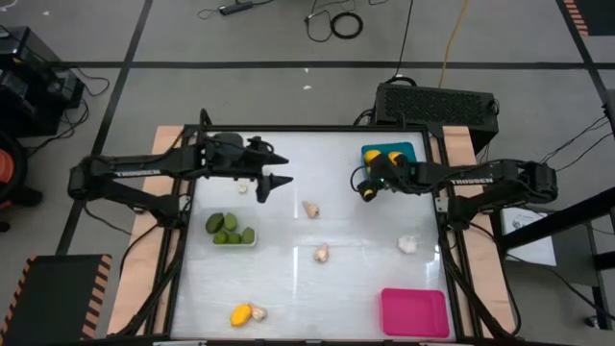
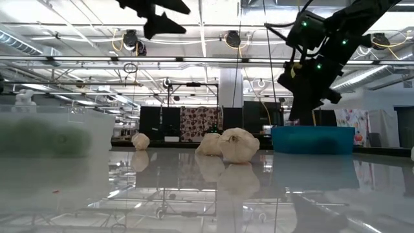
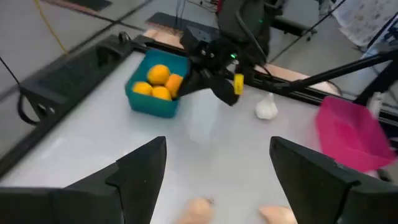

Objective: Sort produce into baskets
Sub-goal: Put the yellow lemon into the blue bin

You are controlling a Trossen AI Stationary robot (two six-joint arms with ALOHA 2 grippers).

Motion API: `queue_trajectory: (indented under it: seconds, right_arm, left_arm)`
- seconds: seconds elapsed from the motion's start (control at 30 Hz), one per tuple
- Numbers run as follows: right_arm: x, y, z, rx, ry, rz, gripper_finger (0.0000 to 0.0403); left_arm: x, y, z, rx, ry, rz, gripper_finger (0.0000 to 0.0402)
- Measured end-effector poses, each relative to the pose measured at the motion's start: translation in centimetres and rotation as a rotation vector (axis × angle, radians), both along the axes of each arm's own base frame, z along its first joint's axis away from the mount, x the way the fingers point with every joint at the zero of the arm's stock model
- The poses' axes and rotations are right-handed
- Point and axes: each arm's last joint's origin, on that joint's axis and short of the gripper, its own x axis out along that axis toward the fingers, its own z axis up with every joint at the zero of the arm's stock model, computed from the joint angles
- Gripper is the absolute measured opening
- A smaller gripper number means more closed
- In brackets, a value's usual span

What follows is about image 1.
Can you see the black metal stand frame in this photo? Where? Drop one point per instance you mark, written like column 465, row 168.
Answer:
column 576, row 214

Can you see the large dark green avocado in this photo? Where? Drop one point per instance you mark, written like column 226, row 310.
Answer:
column 214, row 223

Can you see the black power strip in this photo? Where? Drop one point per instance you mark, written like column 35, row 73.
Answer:
column 236, row 7

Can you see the black metal table frame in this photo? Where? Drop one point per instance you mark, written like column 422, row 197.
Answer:
column 312, row 128

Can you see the garlic bulb with stem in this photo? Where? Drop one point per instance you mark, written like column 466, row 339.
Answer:
column 258, row 313
column 322, row 253
column 311, row 209

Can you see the black mat orange striped edge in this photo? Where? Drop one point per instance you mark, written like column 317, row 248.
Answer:
column 53, row 298
column 598, row 14

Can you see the light wooden board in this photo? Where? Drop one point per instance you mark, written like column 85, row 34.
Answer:
column 134, row 288
column 456, row 144

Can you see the black computer case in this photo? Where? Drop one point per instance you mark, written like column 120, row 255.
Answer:
column 432, row 103

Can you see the white paper sheet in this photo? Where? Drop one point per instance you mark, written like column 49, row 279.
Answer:
column 538, row 255

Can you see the small round green lime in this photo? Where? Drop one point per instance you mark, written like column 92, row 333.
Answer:
column 221, row 237
column 234, row 238
column 248, row 235

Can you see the black equipment cart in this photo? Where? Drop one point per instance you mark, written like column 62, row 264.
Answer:
column 29, row 96

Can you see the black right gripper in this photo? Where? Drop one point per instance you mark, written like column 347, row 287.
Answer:
column 399, row 177

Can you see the teal plastic basket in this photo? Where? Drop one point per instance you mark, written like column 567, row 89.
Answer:
column 408, row 150

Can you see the oval green lime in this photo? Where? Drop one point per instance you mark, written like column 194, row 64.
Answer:
column 230, row 221

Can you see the pink plastic basket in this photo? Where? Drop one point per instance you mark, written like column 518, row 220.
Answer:
column 413, row 312

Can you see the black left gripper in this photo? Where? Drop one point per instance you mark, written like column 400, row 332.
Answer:
column 235, row 156

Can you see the clear plastic basket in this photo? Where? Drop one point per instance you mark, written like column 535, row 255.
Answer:
column 250, row 216

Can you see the yellow lemon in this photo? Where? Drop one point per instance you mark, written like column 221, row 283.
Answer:
column 240, row 315
column 397, row 157
column 370, row 156

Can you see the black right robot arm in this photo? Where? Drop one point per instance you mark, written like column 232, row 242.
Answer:
column 480, row 180

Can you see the orange and black round device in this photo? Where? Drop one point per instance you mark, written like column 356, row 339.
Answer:
column 5, row 168

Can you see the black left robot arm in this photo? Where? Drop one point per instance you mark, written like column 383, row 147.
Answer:
column 144, row 168

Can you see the round white garlic bulb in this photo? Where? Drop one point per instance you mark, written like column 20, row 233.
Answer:
column 407, row 244

